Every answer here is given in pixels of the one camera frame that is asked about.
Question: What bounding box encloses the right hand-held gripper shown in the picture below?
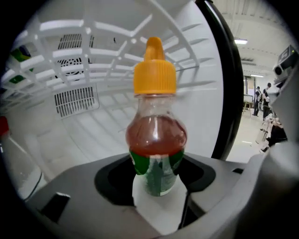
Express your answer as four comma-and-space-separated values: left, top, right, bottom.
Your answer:
270, 43, 299, 141

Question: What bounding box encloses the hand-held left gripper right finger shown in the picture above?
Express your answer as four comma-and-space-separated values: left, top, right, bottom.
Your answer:
177, 140, 299, 239

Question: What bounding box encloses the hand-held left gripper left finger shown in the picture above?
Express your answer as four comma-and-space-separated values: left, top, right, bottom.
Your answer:
24, 153, 164, 239

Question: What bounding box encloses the clear water bottle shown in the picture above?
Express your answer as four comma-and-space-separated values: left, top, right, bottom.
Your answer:
0, 116, 43, 199

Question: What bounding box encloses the orange-capped tea bottle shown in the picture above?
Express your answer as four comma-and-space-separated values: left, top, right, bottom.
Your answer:
125, 36, 189, 197

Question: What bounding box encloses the green snack bag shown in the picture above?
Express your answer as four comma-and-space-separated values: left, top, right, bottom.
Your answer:
8, 45, 35, 84

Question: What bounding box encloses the black mini fridge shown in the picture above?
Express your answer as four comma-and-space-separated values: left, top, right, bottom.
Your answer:
0, 0, 245, 202

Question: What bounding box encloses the slotted fridge vent grille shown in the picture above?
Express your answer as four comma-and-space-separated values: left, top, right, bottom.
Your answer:
54, 86, 100, 118

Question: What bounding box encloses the round fridge fan grille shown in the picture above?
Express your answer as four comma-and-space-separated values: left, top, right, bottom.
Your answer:
54, 34, 94, 78

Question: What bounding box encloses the white wire fridge shelf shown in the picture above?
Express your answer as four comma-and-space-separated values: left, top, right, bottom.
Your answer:
0, 0, 217, 113

